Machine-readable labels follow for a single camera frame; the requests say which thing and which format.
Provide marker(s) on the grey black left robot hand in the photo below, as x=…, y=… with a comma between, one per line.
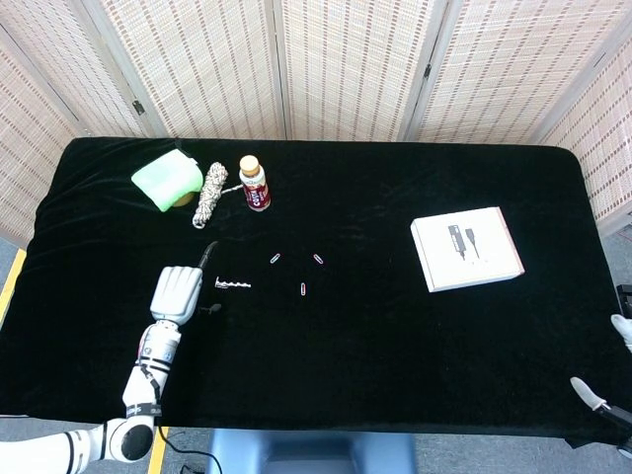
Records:
x=175, y=296

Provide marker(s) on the light green folded cloth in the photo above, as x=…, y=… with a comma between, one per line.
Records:
x=165, y=180

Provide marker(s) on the metal screen hinge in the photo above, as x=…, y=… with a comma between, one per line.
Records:
x=427, y=69
x=137, y=107

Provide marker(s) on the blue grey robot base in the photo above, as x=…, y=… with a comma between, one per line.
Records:
x=306, y=454

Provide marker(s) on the white tipped right robot hand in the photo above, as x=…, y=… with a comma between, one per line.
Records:
x=587, y=395

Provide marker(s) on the red Costa coffee bottle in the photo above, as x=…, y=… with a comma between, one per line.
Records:
x=255, y=192

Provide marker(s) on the woven folding screen panel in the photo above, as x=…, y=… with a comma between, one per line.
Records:
x=59, y=49
x=503, y=69
x=197, y=64
x=20, y=148
x=350, y=64
x=597, y=148

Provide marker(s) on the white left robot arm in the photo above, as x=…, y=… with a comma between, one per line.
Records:
x=148, y=375

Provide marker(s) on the silver paper clip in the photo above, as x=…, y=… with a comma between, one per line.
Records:
x=274, y=258
x=319, y=259
x=302, y=289

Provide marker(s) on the black velvet tablecloth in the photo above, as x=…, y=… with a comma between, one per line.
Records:
x=345, y=345

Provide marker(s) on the flat white cardboard box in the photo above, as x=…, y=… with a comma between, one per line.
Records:
x=464, y=252

